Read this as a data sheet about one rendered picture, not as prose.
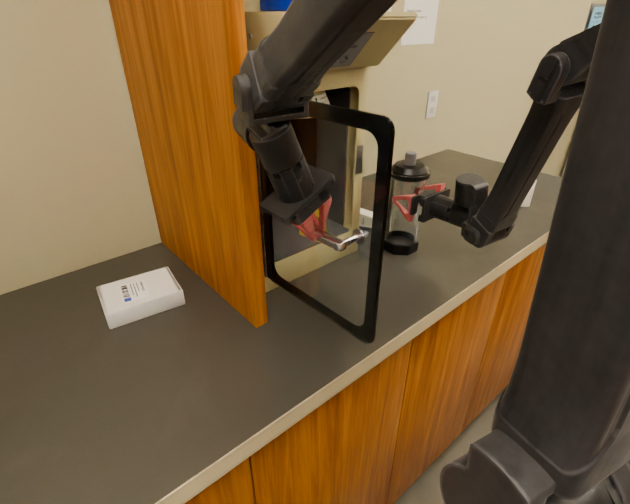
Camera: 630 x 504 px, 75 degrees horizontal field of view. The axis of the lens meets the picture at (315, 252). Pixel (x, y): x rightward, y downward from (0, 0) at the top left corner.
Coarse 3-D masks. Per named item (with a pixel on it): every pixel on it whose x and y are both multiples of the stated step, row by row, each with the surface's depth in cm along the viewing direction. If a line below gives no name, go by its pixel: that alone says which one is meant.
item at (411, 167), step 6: (408, 156) 100; (414, 156) 100; (396, 162) 104; (402, 162) 104; (408, 162) 101; (414, 162) 101; (420, 162) 104; (396, 168) 101; (402, 168) 100; (408, 168) 100; (414, 168) 100; (420, 168) 100; (426, 168) 102; (402, 174) 100; (408, 174) 99; (414, 174) 99; (420, 174) 100
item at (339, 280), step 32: (320, 128) 63; (352, 128) 58; (384, 128) 54; (320, 160) 66; (352, 160) 60; (384, 160) 56; (352, 192) 63; (384, 192) 58; (352, 224) 65; (384, 224) 61; (288, 256) 83; (320, 256) 75; (352, 256) 68; (288, 288) 87; (320, 288) 78; (352, 288) 71; (352, 320) 74
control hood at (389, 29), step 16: (256, 16) 64; (272, 16) 61; (384, 16) 72; (400, 16) 75; (416, 16) 77; (256, 32) 65; (384, 32) 77; (400, 32) 79; (256, 48) 67; (368, 48) 79; (384, 48) 82; (352, 64) 82; (368, 64) 85
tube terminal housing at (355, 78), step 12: (252, 0) 67; (336, 72) 84; (348, 72) 86; (360, 72) 89; (324, 84) 84; (336, 84) 86; (348, 84) 88; (360, 84) 90; (360, 96) 91; (360, 108) 93; (264, 276) 93
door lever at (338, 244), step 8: (320, 232) 65; (352, 232) 65; (360, 232) 64; (320, 240) 65; (328, 240) 63; (336, 240) 62; (344, 240) 62; (352, 240) 63; (360, 240) 65; (336, 248) 62; (344, 248) 62
